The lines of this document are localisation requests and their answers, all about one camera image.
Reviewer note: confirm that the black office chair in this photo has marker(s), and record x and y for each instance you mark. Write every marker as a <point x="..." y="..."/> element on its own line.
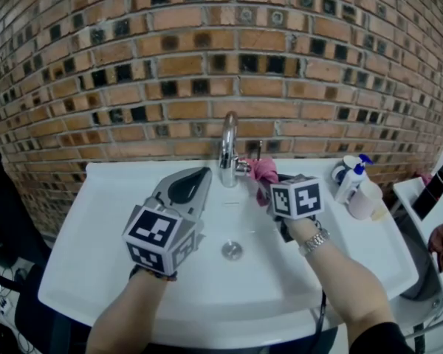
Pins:
<point x="7" y="212"/>

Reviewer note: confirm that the pale pink cup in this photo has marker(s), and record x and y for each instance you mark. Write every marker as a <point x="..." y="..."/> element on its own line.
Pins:
<point x="365" y="203"/>

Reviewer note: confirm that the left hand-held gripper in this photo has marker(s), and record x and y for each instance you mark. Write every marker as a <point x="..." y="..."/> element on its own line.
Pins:
<point x="151" y="231"/>

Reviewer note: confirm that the metal sink drain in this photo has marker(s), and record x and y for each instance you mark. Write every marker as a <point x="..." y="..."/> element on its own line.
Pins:
<point x="232" y="250"/>

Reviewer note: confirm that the white bottle with blue pump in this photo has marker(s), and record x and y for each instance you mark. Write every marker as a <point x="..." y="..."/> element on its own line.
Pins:
<point x="349" y="186"/>

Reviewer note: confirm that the white side shelf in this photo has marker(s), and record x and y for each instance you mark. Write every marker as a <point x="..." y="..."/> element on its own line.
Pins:
<point x="439" y="212"/>

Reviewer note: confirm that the white ceramic sink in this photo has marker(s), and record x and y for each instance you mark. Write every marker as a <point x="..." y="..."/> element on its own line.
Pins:
<point x="103" y="242"/>

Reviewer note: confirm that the person's right forearm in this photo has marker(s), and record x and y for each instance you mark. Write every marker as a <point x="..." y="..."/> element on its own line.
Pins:
<point x="350" y="290"/>

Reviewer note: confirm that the black cylindrical object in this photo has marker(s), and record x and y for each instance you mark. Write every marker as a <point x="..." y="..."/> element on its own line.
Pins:
<point x="430" y="194"/>

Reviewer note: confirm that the yellowish soap bar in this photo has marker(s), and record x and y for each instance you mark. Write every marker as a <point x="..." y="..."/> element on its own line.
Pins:
<point x="379" y="215"/>

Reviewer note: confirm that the person's left forearm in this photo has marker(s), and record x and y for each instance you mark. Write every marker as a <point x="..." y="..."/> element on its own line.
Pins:
<point x="133" y="315"/>

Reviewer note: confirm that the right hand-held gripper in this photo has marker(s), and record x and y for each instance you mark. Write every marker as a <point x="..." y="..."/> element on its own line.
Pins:
<point x="299" y="197"/>

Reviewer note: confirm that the pink cloth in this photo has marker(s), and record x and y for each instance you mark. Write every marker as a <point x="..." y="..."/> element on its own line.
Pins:
<point x="264" y="168"/>

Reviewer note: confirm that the small pink item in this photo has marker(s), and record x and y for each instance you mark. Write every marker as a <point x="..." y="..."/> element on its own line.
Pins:
<point x="424" y="179"/>

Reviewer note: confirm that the chrome faucet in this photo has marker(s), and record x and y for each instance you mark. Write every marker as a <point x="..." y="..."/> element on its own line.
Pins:
<point x="228" y="149"/>

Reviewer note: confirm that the silver wristwatch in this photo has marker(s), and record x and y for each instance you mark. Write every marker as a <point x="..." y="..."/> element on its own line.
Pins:
<point x="315" y="242"/>

